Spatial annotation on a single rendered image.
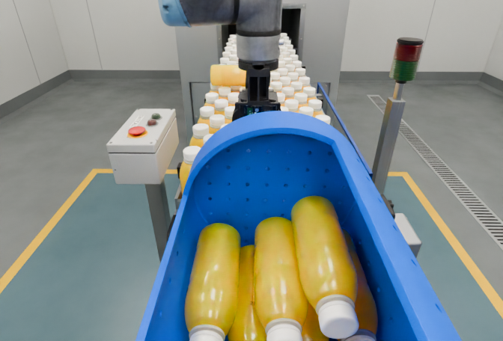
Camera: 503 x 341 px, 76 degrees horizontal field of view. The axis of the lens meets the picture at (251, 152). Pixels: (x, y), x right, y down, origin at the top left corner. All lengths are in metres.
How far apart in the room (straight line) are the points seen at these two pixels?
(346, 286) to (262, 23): 0.39
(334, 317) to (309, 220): 0.13
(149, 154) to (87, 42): 4.69
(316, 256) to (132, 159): 0.46
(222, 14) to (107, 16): 4.65
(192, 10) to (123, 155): 0.35
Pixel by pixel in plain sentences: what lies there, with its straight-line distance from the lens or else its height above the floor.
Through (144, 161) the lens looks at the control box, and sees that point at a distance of 0.72.
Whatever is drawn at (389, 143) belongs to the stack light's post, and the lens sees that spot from 1.03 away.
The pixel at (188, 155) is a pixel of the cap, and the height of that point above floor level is 1.08.
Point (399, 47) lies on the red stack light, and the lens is 0.94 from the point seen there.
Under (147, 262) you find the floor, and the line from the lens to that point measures 1.98.
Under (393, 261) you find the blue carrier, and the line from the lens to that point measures 0.28.
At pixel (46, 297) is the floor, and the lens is 2.02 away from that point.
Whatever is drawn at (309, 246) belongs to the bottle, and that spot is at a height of 1.12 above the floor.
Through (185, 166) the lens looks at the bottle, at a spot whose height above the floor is 1.05.
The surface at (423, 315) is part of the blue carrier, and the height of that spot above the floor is 1.21.
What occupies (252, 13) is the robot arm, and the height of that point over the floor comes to 1.35.
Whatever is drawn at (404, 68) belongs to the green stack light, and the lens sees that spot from 0.94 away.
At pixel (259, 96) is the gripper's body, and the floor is 1.22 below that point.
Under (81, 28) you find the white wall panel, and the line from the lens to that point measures 5.34.
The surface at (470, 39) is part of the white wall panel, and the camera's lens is 5.59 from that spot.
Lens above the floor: 1.41
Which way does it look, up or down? 29 degrees down
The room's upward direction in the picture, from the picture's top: straight up
